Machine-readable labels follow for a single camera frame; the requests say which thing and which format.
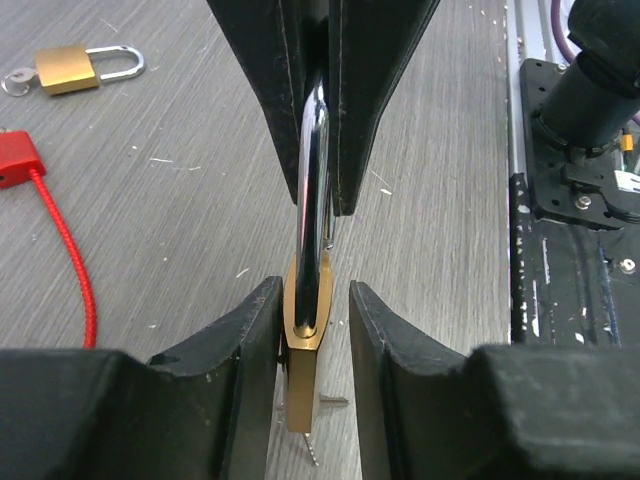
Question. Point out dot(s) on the large brass padlock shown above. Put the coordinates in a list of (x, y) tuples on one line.
[(308, 288)]

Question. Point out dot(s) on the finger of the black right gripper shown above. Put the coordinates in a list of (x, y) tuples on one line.
[(370, 44), (267, 41)]

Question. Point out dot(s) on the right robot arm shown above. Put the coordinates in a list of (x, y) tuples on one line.
[(595, 97)]

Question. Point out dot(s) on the red cable seal lock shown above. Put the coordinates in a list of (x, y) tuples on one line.
[(21, 163)]

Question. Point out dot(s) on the small brass padlock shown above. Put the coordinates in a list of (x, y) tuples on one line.
[(69, 69)]

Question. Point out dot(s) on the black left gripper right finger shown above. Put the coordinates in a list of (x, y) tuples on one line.
[(505, 411)]

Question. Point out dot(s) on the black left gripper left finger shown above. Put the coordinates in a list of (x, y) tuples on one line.
[(201, 409)]

